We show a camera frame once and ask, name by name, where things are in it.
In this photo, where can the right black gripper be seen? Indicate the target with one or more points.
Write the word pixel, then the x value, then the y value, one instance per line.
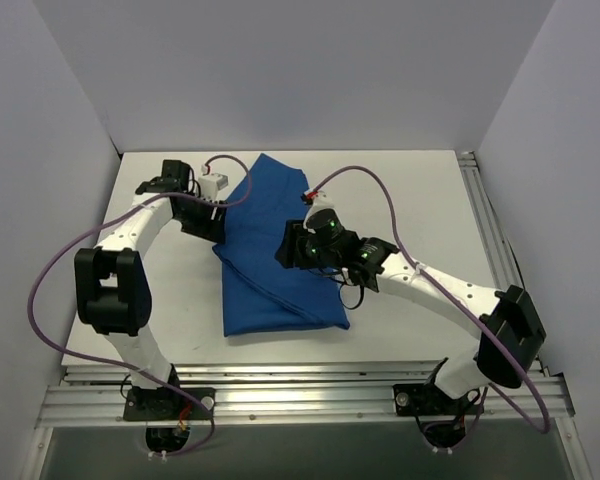
pixel 288 248

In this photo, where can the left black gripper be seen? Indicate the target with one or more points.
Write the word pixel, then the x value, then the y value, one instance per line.
pixel 206 225

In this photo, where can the blue surgical drape cloth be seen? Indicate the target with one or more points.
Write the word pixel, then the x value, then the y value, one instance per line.
pixel 258 294

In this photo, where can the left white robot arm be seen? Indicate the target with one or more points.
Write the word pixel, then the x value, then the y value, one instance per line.
pixel 112 289

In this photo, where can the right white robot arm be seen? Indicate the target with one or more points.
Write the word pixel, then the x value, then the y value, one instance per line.
pixel 379 266

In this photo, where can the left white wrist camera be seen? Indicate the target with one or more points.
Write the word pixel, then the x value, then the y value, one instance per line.
pixel 210 185

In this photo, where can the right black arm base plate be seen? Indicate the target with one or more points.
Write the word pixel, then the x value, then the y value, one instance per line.
pixel 424 400

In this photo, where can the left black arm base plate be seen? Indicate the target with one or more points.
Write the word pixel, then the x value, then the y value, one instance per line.
pixel 159 405

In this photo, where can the aluminium side rail frame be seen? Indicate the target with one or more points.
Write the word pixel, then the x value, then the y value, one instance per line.
pixel 500 255

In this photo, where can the aluminium front rail frame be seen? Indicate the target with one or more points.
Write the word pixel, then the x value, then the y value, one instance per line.
pixel 88 396

